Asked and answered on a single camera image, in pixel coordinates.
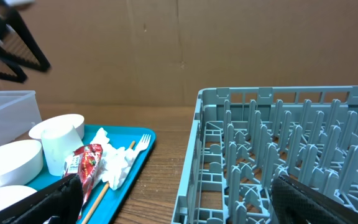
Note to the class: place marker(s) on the white bowl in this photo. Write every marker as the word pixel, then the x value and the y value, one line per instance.
pixel 20 162

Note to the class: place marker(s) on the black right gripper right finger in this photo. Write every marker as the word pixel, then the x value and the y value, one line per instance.
pixel 294 202

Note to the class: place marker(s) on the wooden chopstick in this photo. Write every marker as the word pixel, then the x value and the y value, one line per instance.
pixel 98 199

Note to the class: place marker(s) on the pink plate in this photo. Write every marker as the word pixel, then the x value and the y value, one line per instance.
pixel 12 194

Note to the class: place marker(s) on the teal plastic tray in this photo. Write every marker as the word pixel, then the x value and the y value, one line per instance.
pixel 113 200

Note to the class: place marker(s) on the white upturned cup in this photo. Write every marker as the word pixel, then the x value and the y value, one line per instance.
pixel 58 143

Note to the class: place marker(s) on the clear plastic bin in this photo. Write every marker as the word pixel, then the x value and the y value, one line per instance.
pixel 19 112

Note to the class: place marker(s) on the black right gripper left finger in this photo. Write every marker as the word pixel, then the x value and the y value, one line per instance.
pixel 61 201

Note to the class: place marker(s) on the red snack wrapper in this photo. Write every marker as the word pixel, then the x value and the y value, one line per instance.
pixel 85 162

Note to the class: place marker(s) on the crumpled white napkin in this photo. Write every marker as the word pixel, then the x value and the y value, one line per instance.
pixel 102 139

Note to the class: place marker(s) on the white plastic fork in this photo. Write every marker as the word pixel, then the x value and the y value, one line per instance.
pixel 142 144

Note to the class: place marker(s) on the grey dishwasher rack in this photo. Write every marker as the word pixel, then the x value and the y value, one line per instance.
pixel 243 138

